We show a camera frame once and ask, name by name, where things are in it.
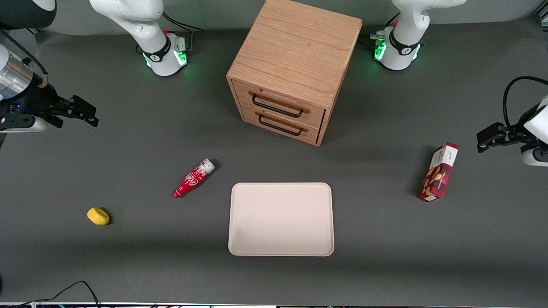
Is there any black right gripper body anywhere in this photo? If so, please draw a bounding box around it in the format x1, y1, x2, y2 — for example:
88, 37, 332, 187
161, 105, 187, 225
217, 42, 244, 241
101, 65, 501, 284
0, 83, 59, 121

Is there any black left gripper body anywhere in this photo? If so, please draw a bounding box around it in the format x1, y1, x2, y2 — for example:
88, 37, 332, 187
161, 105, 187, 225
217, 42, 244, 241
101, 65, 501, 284
506, 106, 536, 144

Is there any red coke bottle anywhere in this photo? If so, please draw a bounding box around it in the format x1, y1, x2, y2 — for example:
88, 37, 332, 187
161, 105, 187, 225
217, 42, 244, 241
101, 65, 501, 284
173, 158, 215, 199

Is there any beige rectangular tray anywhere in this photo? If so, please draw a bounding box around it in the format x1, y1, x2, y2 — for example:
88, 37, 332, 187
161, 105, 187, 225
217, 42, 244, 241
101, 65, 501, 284
228, 182, 335, 257

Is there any red plaid cookie box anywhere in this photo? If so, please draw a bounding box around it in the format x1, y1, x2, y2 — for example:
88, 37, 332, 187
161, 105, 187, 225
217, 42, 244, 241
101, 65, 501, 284
418, 142, 459, 202

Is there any yellow oval lemon toy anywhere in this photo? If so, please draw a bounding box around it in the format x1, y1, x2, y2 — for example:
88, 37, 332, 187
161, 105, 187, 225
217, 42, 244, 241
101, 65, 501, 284
87, 207, 110, 226

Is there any wooden drawer front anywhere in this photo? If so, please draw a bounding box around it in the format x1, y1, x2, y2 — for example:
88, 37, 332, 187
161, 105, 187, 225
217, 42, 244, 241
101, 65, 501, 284
232, 79, 327, 129
241, 105, 323, 146

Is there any brown wooden board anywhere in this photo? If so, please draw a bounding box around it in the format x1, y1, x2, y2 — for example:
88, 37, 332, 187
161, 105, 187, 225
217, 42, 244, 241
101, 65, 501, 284
226, 0, 363, 147

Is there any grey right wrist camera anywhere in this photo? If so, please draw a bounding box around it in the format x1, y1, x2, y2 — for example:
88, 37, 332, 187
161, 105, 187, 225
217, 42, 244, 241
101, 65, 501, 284
0, 116, 48, 134

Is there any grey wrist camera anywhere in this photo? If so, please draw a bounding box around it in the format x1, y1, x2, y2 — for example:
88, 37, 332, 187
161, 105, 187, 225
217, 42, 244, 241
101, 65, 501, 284
0, 116, 48, 134
521, 143, 548, 167

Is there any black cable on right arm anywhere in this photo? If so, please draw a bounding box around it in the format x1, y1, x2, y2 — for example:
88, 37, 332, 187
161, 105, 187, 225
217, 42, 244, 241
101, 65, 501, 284
0, 30, 48, 88

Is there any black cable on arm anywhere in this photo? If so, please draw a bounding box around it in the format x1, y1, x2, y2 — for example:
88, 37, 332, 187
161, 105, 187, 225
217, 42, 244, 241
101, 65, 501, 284
503, 76, 548, 129
0, 30, 48, 88

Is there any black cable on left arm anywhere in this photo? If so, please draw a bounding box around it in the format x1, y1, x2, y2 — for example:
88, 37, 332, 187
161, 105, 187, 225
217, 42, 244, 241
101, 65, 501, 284
503, 76, 548, 129

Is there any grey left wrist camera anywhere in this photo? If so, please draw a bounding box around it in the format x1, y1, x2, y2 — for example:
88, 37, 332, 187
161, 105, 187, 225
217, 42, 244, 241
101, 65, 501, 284
521, 143, 548, 167

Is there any black right arm base cable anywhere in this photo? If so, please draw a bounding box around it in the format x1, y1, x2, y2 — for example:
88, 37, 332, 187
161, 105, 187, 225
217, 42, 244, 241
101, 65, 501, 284
162, 12, 205, 54

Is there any black arm base cable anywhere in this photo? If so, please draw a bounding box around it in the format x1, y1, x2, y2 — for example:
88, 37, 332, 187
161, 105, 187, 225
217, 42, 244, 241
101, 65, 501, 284
359, 13, 401, 50
162, 12, 205, 54

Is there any black left arm base cable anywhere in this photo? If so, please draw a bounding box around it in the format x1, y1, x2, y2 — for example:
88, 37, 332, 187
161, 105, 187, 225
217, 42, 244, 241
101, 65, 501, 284
359, 13, 401, 50

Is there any thin black loose cable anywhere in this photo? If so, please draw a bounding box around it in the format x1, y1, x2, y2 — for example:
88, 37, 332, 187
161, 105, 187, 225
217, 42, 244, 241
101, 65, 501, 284
17, 280, 102, 308

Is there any black metal drawer handle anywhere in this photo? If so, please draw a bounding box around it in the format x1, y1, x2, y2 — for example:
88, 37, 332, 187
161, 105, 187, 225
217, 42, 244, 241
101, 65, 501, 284
251, 94, 304, 118
257, 113, 303, 137

